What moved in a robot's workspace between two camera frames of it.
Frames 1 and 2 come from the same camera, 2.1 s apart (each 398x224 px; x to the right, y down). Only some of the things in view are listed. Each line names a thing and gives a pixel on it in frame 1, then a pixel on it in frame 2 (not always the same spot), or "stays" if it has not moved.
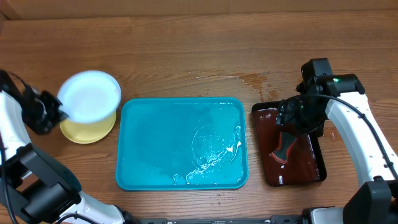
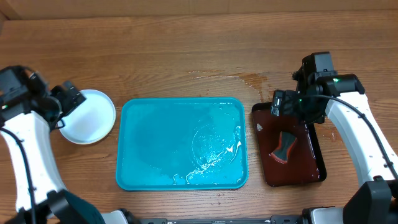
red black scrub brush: x=286 y=140 stays
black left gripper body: x=40 y=112 to x=66 y=102
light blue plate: x=89 y=96 to x=91 y=121
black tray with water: x=306 y=163 stays
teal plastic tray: x=174 y=144 stays
